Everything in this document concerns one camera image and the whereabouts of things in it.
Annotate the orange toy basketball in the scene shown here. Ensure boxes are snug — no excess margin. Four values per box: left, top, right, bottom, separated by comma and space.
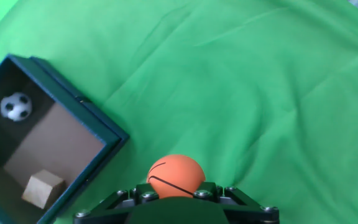
146, 154, 207, 200

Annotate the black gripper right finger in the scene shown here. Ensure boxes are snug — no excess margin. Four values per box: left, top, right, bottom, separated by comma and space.
193, 182, 280, 224

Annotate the small wooden block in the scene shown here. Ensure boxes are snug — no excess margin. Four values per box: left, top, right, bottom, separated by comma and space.
21, 169, 67, 210

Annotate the small toy soccer ball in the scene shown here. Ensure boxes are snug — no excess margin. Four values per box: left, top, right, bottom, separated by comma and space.
0, 91, 33, 122

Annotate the green cloth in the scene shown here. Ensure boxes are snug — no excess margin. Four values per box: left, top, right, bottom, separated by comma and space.
0, 0, 358, 224

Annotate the dark green gift box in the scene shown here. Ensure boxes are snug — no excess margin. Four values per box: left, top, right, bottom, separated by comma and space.
0, 54, 130, 224

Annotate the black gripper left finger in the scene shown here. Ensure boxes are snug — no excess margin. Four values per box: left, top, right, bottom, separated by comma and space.
73, 182, 160, 224

